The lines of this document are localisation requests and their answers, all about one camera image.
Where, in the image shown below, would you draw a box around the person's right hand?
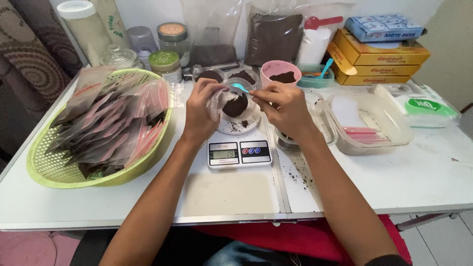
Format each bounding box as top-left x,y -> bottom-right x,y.
249,81 -> 317,144

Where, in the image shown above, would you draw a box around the person's left hand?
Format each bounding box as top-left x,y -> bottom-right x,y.
183,78 -> 230,143

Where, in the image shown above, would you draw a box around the small clear zip bag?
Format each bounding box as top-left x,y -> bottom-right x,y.
206,89 -> 231,122

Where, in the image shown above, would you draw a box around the teal plastic container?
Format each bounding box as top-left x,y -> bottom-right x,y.
297,64 -> 335,89

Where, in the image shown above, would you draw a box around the pink cup with brown powder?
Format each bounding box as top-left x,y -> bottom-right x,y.
260,60 -> 302,89

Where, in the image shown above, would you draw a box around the clear cup with brown powder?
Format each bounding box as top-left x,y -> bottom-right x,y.
220,77 -> 258,121

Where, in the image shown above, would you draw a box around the small clear cup brown powder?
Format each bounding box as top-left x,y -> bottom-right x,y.
227,67 -> 260,86
194,66 -> 225,84

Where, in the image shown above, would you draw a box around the white digital kitchen scale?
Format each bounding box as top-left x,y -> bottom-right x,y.
206,110 -> 273,170

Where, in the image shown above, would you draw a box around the jar with green lid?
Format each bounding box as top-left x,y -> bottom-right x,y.
148,50 -> 183,83

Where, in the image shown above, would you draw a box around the bag of white powder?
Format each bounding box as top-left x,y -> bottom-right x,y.
297,26 -> 332,66

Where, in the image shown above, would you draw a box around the clear bag with dark powder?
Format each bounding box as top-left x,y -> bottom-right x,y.
180,0 -> 243,68

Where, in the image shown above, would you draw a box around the stack of empty zip bags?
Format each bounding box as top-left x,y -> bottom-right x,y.
331,95 -> 389,145

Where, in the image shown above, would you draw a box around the large bag of brown powder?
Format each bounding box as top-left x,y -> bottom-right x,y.
245,3 -> 304,67

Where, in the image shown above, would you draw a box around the glass jar with metal lid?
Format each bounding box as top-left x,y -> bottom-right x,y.
157,22 -> 191,68

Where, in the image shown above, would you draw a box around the yellow cardboard box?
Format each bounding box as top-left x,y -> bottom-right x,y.
327,41 -> 422,77
331,66 -> 412,86
333,28 -> 431,67

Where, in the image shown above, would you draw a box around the grey purple plastic bottle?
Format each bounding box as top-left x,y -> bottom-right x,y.
126,26 -> 159,71

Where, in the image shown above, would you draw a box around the pile of filled zip bags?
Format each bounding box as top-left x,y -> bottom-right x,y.
44,66 -> 170,180

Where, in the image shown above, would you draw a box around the red plastic scoop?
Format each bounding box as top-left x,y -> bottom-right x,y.
304,16 -> 344,31

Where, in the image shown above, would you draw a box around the clear rectangular plastic container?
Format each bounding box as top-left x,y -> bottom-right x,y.
326,92 -> 414,156

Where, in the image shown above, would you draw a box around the tall beige packet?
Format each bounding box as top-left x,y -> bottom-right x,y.
89,0 -> 131,50

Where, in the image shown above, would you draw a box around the blue glove packet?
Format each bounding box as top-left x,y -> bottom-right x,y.
345,14 -> 427,43

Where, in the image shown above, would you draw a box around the person's red garment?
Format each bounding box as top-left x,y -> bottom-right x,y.
192,214 -> 413,266

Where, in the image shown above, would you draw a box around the green label plastic packet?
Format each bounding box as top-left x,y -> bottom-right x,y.
372,83 -> 462,129

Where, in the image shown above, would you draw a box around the tall white lidded canister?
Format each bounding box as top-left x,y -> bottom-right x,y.
56,0 -> 112,67

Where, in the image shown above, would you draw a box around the person's blue jeans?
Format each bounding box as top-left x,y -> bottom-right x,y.
203,240 -> 296,266

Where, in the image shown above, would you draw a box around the green plastic basket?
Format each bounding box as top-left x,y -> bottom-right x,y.
26,68 -> 174,189

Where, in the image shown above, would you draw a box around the metal table leg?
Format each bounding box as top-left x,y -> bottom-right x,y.
395,212 -> 459,232

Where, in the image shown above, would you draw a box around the brown patterned curtain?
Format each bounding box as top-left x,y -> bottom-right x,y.
0,0 -> 83,172

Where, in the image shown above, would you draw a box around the pink rug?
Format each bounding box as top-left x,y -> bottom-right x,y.
0,231 -> 84,266

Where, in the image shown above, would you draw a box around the black handled metal utensil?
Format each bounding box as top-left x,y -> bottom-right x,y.
183,62 -> 241,80

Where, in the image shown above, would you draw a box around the teal long-handled spoon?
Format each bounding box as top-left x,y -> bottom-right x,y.
316,58 -> 335,79

